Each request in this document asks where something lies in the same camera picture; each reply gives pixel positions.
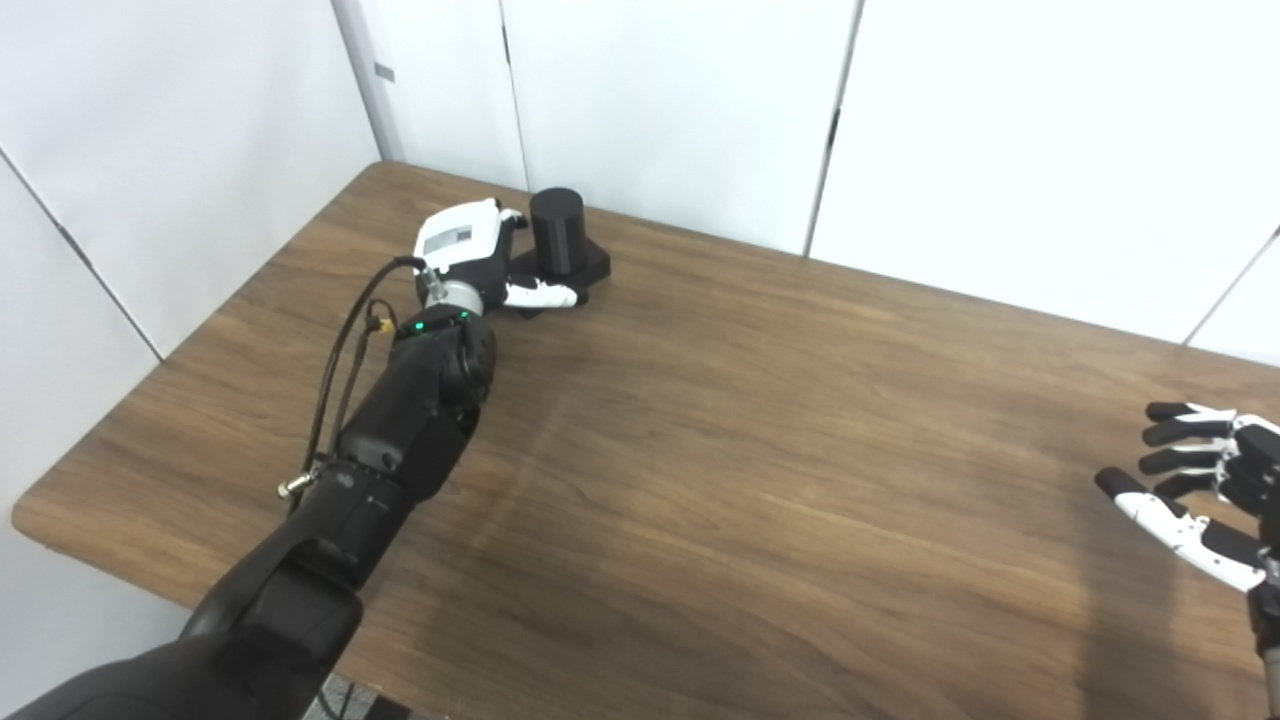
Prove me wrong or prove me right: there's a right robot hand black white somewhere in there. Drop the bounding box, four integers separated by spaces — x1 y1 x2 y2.
1094 401 1280 649

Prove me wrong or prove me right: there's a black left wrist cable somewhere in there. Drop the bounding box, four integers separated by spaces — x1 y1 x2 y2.
278 256 431 501

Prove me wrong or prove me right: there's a black peg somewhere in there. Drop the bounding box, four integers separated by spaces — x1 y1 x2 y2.
503 187 612 319

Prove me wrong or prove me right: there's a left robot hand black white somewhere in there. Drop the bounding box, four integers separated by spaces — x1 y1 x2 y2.
413 198 581 313

